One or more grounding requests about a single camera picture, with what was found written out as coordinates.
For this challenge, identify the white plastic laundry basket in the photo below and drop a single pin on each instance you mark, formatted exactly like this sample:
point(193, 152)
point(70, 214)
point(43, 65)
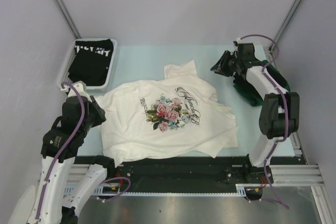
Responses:
point(63, 74)

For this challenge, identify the folded green t-shirt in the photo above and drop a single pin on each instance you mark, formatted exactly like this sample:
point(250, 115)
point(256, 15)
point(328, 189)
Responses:
point(263, 83)

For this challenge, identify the white floral print t-shirt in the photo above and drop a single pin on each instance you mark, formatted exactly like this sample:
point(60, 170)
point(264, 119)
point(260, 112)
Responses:
point(166, 118)

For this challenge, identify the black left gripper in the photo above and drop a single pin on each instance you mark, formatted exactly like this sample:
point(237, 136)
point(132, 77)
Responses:
point(101, 116)

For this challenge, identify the aluminium post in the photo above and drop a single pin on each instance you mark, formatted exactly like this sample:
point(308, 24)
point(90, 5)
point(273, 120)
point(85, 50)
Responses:
point(286, 23)
point(60, 4)

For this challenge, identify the black t-shirt white lettering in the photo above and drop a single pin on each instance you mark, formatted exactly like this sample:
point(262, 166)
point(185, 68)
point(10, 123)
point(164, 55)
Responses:
point(91, 62)

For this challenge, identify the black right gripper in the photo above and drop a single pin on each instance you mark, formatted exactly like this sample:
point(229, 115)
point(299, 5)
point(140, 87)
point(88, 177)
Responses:
point(220, 67)

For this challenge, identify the right rear aluminium post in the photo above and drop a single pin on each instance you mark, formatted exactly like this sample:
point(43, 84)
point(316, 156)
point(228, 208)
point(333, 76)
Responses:
point(286, 23)

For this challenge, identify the aluminium front frame rail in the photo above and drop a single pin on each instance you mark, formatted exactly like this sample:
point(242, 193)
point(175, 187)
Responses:
point(283, 175)

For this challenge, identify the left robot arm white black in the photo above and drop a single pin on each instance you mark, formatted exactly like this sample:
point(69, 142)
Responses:
point(59, 151)

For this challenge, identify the light blue cable duct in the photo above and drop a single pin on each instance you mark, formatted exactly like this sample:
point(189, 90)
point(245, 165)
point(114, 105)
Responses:
point(238, 192)

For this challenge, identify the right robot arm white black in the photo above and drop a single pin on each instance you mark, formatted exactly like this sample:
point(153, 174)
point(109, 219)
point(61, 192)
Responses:
point(279, 116)

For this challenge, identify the left rear aluminium post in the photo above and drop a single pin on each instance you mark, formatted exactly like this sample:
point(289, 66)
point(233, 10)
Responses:
point(60, 4)

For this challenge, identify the folded black t-shirt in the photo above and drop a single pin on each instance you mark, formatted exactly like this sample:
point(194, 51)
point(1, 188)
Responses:
point(240, 82)

